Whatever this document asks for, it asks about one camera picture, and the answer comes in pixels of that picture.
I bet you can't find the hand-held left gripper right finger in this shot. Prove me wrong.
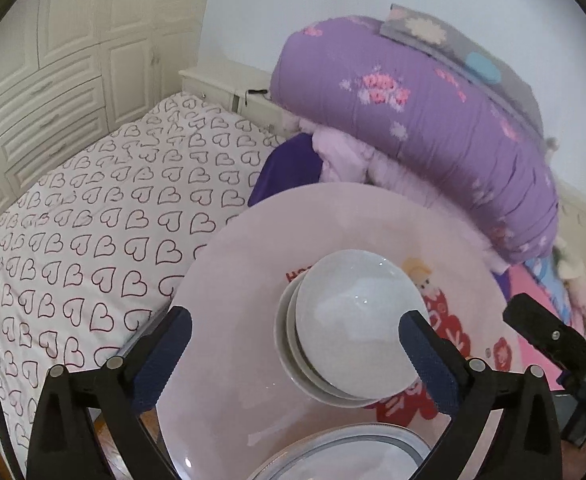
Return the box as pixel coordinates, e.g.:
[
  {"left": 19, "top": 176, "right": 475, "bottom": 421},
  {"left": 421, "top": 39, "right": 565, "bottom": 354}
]
[{"left": 398, "top": 310, "right": 564, "bottom": 480}]

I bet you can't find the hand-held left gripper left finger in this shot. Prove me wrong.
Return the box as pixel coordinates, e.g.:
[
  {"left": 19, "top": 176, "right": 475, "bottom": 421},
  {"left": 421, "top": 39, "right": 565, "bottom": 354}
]
[{"left": 26, "top": 305, "right": 194, "bottom": 480}]

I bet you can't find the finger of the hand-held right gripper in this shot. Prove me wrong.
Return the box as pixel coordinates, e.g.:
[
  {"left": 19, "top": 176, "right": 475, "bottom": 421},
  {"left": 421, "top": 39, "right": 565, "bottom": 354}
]
[{"left": 503, "top": 292, "right": 586, "bottom": 376}]

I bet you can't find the small white bowl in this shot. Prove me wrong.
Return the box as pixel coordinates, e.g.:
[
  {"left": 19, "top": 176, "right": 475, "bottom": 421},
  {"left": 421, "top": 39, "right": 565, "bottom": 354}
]
[
  {"left": 284, "top": 280, "right": 374, "bottom": 401},
  {"left": 295, "top": 249, "right": 434, "bottom": 396}
]

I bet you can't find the white plate with grey rim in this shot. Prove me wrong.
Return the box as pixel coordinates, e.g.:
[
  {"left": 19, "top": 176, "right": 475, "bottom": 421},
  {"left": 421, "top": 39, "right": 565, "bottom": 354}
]
[
  {"left": 260, "top": 430, "right": 431, "bottom": 480},
  {"left": 247, "top": 422, "right": 436, "bottom": 480}
]

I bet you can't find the pink blanket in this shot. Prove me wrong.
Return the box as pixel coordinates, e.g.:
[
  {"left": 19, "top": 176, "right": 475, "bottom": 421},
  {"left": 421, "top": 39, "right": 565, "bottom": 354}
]
[{"left": 493, "top": 260, "right": 586, "bottom": 393}]

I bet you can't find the blue patterned cloth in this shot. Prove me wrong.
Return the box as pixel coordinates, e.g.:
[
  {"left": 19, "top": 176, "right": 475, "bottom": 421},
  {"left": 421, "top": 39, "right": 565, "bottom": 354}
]
[{"left": 525, "top": 255, "right": 574, "bottom": 321}]

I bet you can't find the cream cloth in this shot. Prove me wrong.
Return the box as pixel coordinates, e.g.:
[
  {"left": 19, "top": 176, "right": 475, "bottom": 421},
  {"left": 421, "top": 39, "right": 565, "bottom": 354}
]
[{"left": 553, "top": 235, "right": 586, "bottom": 281}]

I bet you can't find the cream headboard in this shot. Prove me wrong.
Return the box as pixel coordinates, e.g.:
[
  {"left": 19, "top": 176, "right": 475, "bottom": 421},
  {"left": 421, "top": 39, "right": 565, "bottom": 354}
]
[{"left": 553, "top": 180, "right": 586, "bottom": 271}]

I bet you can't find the pink round printed table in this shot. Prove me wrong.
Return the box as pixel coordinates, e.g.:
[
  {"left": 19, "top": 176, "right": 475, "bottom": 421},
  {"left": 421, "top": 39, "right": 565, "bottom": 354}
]
[{"left": 155, "top": 182, "right": 524, "bottom": 480}]

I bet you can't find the heart print bed sheet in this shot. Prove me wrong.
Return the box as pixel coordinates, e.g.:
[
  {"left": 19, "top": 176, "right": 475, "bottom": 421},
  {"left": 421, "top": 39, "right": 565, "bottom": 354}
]
[{"left": 0, "top": 91, "right": 289, "bottom": 480}]

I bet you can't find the purple floral quilt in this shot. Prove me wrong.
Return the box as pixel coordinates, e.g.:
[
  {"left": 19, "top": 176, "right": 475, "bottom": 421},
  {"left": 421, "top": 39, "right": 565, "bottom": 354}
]
[{"left": 268, "top": 16, "right": 560, "bottom": 265}]

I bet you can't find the light pink cloth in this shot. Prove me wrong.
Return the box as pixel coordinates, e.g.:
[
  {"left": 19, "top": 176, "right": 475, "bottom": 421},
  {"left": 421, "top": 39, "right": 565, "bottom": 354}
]
[{"left": 280, "top": 110, "right": 454, "bottom": 206}]

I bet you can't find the dark purple cloth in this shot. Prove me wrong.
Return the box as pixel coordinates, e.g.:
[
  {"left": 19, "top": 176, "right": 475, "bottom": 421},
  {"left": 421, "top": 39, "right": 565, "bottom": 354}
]
[{"left": 247, "top": 132, "right": 324, "bottom": 207}]

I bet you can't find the cream nightstand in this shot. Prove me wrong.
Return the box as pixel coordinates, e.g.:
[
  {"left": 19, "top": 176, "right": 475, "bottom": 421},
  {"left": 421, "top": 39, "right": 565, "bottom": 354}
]
[{"left": 178, "top": 57, "right": 289, "bottom": 133}]

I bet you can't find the cream wardrobe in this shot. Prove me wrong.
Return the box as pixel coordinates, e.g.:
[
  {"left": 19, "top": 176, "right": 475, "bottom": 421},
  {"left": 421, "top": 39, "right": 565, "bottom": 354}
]
[{"left": 0, "top": 0, "right": 214, "bottom": 241}]

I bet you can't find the grey floral cushion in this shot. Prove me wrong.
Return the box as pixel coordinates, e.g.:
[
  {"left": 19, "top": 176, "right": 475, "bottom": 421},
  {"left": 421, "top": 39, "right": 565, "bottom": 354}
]
[{"left": 380, "top": 2, "right": 548, "bottom": 136}]

